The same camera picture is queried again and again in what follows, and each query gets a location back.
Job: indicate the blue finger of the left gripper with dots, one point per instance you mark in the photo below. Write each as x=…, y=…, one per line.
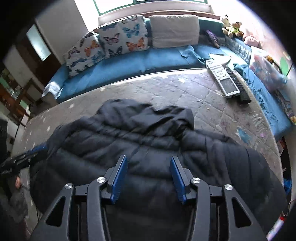
x=19, y=161
x=37, y=149

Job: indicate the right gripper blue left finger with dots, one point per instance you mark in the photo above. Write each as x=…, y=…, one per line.
x=78, y=212

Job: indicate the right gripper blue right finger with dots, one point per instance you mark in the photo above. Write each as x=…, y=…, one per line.
x=219, y=212

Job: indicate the black puffer down jacket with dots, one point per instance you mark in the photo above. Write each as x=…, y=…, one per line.
x=148, y=208

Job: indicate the wooden display cabinet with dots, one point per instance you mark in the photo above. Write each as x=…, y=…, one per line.
x=13, y=106

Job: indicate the dark brown wooden door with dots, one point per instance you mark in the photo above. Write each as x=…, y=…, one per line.
x=36, y=53

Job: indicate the grey star-pattern mattress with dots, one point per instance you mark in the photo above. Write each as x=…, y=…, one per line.
x=191, y=88

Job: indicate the left butterfly pillow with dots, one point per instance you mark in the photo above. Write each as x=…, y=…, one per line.
x=84, y=54

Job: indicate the butterfly pillow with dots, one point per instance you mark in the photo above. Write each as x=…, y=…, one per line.
x=124, y=36
x=84, y=54

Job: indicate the black remote control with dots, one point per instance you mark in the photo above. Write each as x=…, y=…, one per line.
x=243, y=97

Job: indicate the white remote control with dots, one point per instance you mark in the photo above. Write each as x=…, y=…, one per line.
x=225, y=82

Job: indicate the right butterfly pillow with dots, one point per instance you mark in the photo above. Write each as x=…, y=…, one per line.
x=124, y=36

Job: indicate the pastel cartoon gift bag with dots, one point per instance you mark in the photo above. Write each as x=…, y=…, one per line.
x=271, y=78

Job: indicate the green framed window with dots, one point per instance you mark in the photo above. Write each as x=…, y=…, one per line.
x=104, y=7

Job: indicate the colourful pinwheel toy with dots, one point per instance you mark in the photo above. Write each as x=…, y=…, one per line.
x=285, y=63

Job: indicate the plain white pillow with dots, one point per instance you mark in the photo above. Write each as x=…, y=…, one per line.
x=170, y=31

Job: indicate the pink plush toy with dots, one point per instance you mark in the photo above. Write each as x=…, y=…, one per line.
x=251, y=39

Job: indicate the purple small item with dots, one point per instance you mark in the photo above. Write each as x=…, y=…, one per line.
x=212, y=38

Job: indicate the panda plush toy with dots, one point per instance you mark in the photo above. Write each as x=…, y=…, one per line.
x=227, y=27

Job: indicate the brown bear plush toy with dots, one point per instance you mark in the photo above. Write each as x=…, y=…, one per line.
x=236, y=29

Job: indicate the blue bed frame cushion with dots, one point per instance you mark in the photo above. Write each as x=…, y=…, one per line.
x=63, y=86

